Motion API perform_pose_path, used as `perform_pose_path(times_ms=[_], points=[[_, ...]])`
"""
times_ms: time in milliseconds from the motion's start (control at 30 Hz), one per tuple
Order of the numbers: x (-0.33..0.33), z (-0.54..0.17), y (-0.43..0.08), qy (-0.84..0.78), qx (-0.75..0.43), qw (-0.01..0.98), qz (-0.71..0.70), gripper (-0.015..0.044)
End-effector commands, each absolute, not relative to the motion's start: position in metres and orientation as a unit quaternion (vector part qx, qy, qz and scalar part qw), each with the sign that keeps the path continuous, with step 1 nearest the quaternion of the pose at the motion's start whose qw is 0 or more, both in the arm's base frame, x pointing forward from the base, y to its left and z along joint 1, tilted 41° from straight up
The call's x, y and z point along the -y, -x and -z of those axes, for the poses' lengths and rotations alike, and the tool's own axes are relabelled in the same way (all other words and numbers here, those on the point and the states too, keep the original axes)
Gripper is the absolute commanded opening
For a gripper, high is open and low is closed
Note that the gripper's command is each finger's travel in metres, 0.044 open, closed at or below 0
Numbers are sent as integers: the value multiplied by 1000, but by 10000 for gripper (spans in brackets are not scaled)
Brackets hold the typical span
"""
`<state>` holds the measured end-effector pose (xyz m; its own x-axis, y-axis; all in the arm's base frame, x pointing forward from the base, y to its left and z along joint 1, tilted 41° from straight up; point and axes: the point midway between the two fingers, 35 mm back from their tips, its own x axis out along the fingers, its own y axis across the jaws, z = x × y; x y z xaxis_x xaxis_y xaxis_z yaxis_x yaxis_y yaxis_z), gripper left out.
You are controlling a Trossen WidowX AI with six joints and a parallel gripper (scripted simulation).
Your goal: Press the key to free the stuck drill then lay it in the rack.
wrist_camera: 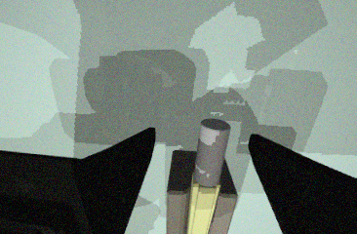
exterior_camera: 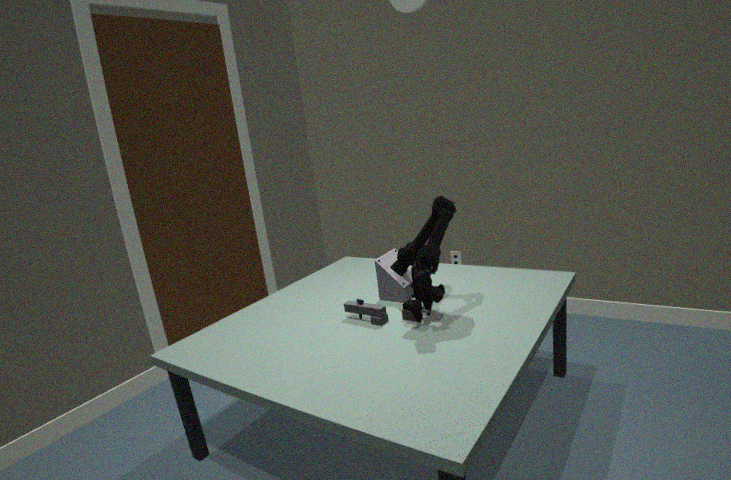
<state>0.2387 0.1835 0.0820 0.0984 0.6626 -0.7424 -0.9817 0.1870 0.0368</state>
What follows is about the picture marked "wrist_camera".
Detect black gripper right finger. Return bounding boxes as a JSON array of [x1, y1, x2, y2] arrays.
[[248, 134, 357, 234]]

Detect white cylinder with tan base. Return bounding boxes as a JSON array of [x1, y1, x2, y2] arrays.
[[186, 119, 231, 234]]

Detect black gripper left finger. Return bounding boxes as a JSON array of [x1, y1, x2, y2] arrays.
[[0, 128, 155, 234]]

